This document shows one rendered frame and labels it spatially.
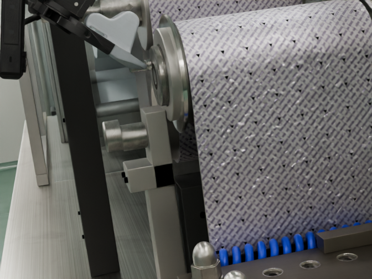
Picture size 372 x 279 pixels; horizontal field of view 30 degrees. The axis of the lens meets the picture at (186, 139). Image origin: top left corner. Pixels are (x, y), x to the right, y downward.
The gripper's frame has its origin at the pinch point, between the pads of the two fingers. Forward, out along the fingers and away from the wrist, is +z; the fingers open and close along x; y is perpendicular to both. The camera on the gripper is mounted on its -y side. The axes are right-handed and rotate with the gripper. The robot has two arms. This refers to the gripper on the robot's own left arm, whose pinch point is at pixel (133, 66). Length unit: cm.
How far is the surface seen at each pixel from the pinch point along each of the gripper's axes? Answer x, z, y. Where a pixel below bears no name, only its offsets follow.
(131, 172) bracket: -0.6, 6.9, -11.6
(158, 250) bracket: 0.2, 15.7, -18.9
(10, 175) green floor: 519, 34, -136
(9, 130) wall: 548, 15, -107
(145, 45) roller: 21.0, 2.9, 3.8
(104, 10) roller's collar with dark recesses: 20.2, -5.2, 4.8
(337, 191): -7.8, 28.8, 0.3
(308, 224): -7.8, 27.9, -5.1
